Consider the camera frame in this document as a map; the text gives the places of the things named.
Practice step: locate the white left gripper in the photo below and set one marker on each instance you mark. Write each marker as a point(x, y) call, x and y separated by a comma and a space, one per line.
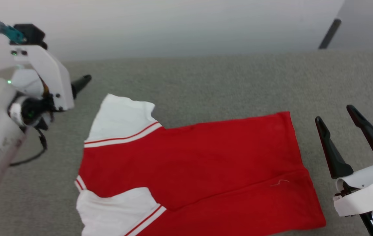
point(57, 85)

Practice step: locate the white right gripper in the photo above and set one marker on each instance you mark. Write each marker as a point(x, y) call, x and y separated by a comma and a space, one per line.
point(366, 196)

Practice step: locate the red white baseball shirt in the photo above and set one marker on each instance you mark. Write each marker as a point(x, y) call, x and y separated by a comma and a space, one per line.
point(206, 157)

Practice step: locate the dark slanted pole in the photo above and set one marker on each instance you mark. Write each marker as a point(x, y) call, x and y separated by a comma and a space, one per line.
point(330, 33)

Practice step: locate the black wrist camera teal connector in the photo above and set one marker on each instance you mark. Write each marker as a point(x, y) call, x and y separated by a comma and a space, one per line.
point(30, 32)

